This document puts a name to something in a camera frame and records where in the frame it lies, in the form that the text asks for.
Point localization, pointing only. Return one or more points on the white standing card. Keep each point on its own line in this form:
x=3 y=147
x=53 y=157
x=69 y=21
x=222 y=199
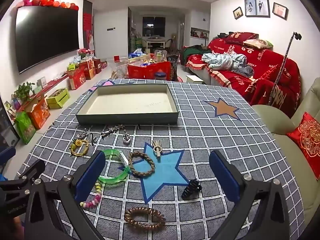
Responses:
x=42 y=82

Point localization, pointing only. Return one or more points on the red embroidered cushion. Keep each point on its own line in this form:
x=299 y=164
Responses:
x=307 y=137

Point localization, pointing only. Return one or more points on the beige wooden hair clip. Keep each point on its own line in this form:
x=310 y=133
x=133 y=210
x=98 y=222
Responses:
x=157 y=150

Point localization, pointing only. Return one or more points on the silver rhinestone hair clip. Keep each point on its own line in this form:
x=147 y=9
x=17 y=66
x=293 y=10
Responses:
x=111 y=130

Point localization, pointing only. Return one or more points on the thin dark hairpin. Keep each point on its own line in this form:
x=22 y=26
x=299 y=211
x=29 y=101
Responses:
x=94 y=140

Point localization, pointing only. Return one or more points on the dark window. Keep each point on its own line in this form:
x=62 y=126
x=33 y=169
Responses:
x=153 y=26

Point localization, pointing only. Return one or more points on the black selfie stick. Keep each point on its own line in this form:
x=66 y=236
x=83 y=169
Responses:
x=282 y=65

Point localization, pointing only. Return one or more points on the clear plastic container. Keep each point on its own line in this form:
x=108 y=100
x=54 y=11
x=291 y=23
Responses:
x=120 y=68

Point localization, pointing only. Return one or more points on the green plastic bag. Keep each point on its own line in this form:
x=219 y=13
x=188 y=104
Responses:
x=25 y=128

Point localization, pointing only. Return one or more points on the black wall television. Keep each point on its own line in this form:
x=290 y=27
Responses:
x=47 y=37

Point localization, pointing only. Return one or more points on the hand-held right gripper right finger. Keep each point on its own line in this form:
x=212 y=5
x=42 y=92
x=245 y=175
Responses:
x=225 y=177

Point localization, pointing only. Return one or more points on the black wall switch panel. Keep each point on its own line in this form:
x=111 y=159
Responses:
x=111 y=29

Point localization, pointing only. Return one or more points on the pale green armchair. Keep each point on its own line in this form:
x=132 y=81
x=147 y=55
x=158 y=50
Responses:
x=285 y=125

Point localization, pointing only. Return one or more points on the yellow green open box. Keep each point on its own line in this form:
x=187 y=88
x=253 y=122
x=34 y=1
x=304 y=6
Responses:
x=58 y=98

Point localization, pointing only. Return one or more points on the pink framed picture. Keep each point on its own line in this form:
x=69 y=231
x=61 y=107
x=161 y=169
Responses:
x=280 y=10

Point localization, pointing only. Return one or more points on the black claw hair clip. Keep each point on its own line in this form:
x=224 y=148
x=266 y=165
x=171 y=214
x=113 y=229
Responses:
x=190 y=191

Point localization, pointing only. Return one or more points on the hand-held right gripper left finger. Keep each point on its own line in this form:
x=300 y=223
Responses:
x=90 y=177

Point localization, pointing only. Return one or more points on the blue lidded jar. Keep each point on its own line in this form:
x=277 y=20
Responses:
x=160 y=77

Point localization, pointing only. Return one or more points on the black framed screen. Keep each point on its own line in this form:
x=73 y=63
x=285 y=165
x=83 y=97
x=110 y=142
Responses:
x=6 y=127

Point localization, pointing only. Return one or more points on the light blue blanket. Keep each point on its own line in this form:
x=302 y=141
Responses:
x=225 y=61

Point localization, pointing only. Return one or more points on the dark green cloth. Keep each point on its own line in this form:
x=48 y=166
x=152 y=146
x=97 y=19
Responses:
x=192 y=52

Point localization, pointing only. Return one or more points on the wall niche with red ornaments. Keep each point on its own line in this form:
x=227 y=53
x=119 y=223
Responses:
x=200 y=33

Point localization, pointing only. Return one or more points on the floral pillow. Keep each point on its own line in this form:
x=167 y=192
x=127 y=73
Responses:
x=258 y=43

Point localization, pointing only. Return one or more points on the green translucent bangle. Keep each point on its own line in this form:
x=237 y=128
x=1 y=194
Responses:
x=117 y=178

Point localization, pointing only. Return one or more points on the white low stool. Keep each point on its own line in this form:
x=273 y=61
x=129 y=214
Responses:
x=194 y=79

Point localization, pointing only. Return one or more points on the large red gift box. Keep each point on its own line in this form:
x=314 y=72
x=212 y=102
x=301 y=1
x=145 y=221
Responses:
x=77 y=78

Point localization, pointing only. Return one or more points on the red printed pillow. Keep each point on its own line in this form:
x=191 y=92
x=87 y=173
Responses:
x=241 y=38

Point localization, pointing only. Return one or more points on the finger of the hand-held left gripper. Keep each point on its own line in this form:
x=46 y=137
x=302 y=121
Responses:
x=7 y=156
x=32 y=170

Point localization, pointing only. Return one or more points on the red covered sofa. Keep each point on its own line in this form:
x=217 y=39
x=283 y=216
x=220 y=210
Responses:
x=270 y=70

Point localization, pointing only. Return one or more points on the red hanging wall decoration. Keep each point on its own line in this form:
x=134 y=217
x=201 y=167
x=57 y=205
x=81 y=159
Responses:
x=88 y=30

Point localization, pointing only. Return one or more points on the red balloon garland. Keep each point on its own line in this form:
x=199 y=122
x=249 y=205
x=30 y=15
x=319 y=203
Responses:
x=47 y=2

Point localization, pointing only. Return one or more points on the green potted plant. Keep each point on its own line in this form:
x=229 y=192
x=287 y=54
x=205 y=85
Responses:
x=23 y=90

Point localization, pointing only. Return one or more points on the yellow green small box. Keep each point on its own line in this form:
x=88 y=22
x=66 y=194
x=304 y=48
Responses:
x=71 y=67

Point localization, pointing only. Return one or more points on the large framed wedding photo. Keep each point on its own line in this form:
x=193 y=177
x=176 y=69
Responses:
x=262 y=7

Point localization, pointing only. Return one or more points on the pink flower bouquet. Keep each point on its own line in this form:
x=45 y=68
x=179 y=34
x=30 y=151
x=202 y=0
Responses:
x=85 y=52

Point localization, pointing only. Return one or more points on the silver pendant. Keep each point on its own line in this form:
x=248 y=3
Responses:
x=126 y=138

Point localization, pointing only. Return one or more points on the orange gift box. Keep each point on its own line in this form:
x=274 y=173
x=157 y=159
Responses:
x=38 y=115

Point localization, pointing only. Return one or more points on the small framed photo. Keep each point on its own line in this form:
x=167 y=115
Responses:
x=238 y=12

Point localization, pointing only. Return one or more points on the grey shallow cardboard tray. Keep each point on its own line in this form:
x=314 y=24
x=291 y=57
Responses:
x=130 y=100

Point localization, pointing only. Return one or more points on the white dining table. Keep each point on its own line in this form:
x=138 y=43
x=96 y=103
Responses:
x=156 y=43

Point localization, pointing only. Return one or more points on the clear bottle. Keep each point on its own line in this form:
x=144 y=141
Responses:
x=160 y=56

